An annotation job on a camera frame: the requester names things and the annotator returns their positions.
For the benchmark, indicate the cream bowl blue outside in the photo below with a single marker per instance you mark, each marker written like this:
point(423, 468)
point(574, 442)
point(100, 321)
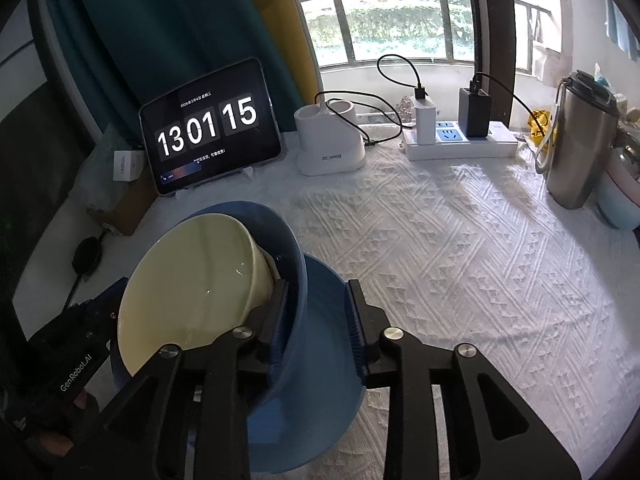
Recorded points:
point(201, 278)

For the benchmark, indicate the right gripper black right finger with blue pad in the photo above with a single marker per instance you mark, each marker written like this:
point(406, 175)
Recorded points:
point(448, 403)

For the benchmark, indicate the white toothbrush holder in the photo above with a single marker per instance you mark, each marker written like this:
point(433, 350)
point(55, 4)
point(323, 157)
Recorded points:
point(329, 141)

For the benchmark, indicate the black round puck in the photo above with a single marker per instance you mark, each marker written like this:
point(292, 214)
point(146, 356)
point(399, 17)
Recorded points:
point(87, 256)

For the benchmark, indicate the black charger plug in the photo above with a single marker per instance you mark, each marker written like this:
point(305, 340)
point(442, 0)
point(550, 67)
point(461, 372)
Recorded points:
point(474, 111)

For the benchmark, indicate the tablet showing clock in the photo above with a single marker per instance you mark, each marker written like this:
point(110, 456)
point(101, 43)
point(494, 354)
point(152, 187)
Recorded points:
point(214, 125)

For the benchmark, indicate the small white box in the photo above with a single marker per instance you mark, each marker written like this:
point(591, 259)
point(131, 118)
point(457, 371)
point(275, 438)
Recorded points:
point(128, 165)

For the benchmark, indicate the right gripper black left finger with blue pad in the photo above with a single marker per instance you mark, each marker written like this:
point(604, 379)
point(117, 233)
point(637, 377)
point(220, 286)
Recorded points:
point(183, 400)

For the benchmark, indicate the large blue ceramic bowl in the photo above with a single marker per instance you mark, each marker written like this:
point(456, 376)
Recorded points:
point(324, 393)

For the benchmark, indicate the white power strip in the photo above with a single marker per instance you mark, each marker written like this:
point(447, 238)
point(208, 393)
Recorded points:
point(451, 143)

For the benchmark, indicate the cardboard box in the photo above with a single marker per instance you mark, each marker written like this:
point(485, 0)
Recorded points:
point(127, 214)

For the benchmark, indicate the light blue bowl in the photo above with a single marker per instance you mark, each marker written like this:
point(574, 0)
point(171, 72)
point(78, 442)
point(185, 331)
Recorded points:
point(617, 209)

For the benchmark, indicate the white lace tablecloth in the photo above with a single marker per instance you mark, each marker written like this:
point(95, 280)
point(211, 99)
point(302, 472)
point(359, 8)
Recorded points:
point(453, 251)

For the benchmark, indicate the teal curtain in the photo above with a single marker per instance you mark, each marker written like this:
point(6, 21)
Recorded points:
point(125, 53)

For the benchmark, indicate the white charger plug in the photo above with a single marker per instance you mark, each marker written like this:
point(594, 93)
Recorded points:
point(426, 113)

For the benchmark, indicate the yellow curtain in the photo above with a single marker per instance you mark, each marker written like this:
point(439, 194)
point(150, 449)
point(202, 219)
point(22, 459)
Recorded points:
point(284, 20)

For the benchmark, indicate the stainless steel tumbler black lid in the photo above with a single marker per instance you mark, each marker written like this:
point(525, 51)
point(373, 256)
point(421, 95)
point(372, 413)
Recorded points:
point(573, 153)

